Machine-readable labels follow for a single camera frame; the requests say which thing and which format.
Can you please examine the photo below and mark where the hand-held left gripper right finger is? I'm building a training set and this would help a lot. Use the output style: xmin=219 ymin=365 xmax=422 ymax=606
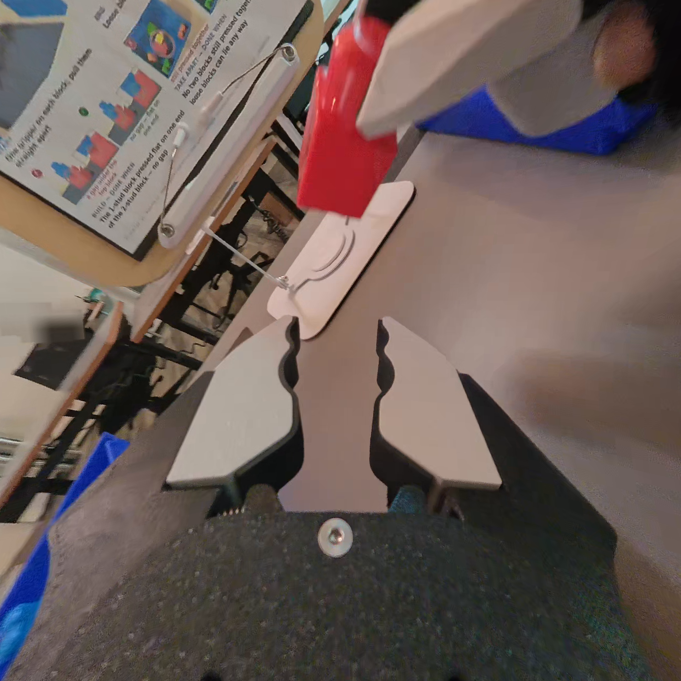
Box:
xmin=369 ymin=317 xmax=503 ymax=519

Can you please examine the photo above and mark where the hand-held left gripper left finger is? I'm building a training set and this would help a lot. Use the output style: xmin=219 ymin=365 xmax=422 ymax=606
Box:
xmin=165 ymin=315 xmax=305 ymax=517

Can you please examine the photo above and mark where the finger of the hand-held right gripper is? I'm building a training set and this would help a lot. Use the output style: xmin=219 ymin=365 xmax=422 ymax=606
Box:
xmin=486 ymin=13 xmax=623 ymax=139
xmin=355 ymin=0 xmax=586 ymax=140

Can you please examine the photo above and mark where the blue plastic bin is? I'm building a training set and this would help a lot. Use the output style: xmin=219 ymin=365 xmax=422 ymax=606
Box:
xmin=417 ymin=85 xmax=660 ymax=156

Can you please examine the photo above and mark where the red single-stud block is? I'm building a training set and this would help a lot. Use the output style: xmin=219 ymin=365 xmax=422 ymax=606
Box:
xmin=296 ymin=15 xmax=399 ymax=219

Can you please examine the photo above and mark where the blue object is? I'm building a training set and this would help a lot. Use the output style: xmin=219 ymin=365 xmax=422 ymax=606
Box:
xmin=0 ymin=432 xmax=131 ymax=663

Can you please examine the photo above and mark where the person's right hand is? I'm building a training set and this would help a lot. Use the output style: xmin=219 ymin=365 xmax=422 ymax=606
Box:
xmin=592 ymin=6 xmax=659 ymax=91

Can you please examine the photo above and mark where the wooden-top desk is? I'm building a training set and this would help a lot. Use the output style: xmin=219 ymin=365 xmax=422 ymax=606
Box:
xmin=0 ymin=298 xmax=126 ymax=511
xmin=130 ymin=135 xmax=280 ymax=344

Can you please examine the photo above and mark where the white document stand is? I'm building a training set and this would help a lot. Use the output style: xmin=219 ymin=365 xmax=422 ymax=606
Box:
xmin=0 ymin=0 xmax=417 ymax=341

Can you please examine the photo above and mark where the brown box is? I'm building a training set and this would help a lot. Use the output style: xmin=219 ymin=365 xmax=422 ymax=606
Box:
xmin=260 ymin=190 xmax=299 ymax=227

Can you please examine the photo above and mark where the printed instruction sheet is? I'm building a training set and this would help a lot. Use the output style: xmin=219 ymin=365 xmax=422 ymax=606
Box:
xmin=0 ymin=0 xmax=315 ymax=261

